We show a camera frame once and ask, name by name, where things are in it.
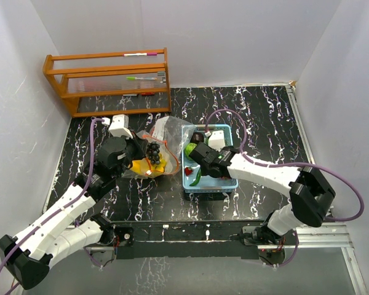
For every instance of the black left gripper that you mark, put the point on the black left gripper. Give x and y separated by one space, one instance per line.
140 145

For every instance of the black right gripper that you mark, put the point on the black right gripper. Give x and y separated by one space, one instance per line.
203 171

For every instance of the yellow banana bunch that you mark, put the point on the yellow banana bunch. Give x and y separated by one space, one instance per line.
145 167

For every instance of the black grape bunch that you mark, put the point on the black grape bunch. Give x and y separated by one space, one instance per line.
153 153

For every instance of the clear zip top bag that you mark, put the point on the clear zip top bag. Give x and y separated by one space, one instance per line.
164 145

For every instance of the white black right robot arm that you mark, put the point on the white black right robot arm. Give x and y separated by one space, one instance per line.
308 191

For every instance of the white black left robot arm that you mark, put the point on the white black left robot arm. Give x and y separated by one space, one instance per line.
31 253

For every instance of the green chili pepper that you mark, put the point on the green chili pepper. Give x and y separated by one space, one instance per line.
197 179

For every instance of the red strawberry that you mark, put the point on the red strawberry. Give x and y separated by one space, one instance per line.
188 171

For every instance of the light blue plastic basket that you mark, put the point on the light blue plastic basket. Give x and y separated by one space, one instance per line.
207 184

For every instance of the dark green round vegetable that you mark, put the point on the dark green round vegetable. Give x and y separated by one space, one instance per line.
188 149

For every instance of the dark purple round fruit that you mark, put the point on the dark purple round fruit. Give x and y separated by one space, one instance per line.
198 137

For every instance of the red black small item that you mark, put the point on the red black small item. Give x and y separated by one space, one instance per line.
147 94

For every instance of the green white marker pen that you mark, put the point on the green white marker pen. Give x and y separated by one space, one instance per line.
133 78

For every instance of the orange wooden shelf rack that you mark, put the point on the orange wooden shelf rack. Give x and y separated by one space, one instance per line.
103 75

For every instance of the small grey clip box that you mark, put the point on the small grey clip box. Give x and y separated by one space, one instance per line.
161 77

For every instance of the pink white marker pen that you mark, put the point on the pink white marker pen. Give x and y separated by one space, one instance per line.
140 54

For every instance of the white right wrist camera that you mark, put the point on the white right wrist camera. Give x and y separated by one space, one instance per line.
215 139

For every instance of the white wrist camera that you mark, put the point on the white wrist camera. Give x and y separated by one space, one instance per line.
118 126
215 139

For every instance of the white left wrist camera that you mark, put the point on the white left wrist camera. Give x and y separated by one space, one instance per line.
118 126

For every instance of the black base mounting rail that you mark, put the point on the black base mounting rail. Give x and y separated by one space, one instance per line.
192 239

